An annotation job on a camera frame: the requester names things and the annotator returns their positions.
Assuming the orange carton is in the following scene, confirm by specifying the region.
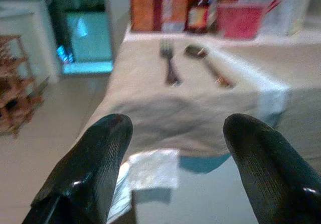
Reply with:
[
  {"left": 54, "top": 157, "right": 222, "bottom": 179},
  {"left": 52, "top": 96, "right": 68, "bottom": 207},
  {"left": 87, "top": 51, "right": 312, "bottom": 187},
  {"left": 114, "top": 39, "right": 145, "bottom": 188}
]
[{"left": 129, "top": 0, "right": 164, "bottom": 32}]

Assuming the red container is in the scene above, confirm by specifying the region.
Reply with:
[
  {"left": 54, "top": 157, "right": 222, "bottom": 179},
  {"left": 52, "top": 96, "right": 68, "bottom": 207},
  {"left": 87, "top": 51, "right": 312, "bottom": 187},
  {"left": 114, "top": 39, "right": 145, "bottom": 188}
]
[{"left": 216, "top": 2, "right": 268, "bottom": 39}]

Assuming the metal spoon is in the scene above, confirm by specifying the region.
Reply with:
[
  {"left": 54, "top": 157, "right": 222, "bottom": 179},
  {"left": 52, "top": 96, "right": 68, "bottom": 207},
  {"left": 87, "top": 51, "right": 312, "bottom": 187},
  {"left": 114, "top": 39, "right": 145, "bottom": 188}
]
[{"left": 184, "top": 44, "right": 237, "bottom": 88}]

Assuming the teal cabinet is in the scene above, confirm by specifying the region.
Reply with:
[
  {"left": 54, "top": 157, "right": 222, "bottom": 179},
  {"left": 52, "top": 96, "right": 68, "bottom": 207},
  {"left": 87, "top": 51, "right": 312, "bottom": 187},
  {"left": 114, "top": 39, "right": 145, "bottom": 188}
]
[{"left": 61, "top": 10, "right": 115, "bottom": 75}]

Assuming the white tablecloth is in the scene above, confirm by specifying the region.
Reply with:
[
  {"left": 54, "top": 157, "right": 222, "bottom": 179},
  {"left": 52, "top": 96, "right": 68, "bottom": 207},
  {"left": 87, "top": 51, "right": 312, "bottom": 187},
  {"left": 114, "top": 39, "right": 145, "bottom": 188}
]
[{"left": 82, "top": 32, "right": 321, "bottom": 159}]

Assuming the wooden rack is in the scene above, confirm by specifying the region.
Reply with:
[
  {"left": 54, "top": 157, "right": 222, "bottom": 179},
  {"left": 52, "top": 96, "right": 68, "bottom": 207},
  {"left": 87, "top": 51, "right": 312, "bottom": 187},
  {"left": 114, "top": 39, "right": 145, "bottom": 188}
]
[{"left": 0, "top": 34, "right": 45, "bottom": 137}]

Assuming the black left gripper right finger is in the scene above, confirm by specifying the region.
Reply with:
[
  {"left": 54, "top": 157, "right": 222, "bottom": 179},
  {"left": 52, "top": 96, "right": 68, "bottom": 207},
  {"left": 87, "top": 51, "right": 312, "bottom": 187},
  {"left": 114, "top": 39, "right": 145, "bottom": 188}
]
[{"left": 223, "top": 113, "right": 321, "bottom": 224}]

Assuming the red labelled jar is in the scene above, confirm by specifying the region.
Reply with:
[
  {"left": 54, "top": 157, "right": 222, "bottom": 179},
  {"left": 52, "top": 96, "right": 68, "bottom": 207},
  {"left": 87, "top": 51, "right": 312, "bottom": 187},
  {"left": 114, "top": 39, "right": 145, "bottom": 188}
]
[{"left": 186, "top": 0, "right": 211, "bottom": 32}]

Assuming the orange and white packet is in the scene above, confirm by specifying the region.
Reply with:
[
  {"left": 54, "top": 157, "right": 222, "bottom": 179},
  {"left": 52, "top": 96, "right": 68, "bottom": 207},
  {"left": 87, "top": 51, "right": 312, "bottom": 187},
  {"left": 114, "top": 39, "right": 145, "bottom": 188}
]
[{"left": 162, "top": 0, "right": 189, "bottom": 33}]

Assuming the metal fork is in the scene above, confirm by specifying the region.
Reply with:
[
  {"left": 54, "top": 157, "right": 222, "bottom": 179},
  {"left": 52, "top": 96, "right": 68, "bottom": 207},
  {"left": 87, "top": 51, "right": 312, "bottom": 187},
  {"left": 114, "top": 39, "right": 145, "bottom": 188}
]
[{"left": 159, "top": 38, "right": 182, "bottom": 86}]

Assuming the white paper napkin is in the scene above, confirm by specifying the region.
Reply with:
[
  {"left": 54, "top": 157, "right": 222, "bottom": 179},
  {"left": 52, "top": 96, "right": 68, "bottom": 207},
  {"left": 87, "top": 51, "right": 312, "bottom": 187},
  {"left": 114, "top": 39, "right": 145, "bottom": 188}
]
[{"left": 106, "top": 148, "right": 181, "bottom": 223}]

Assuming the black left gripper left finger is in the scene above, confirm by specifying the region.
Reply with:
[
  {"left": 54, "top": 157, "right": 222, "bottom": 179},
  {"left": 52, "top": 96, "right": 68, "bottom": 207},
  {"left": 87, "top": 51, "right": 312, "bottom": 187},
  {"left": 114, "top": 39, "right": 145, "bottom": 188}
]
[{"left": 21, "top": 113, "right": 134, "bottom": 224}]

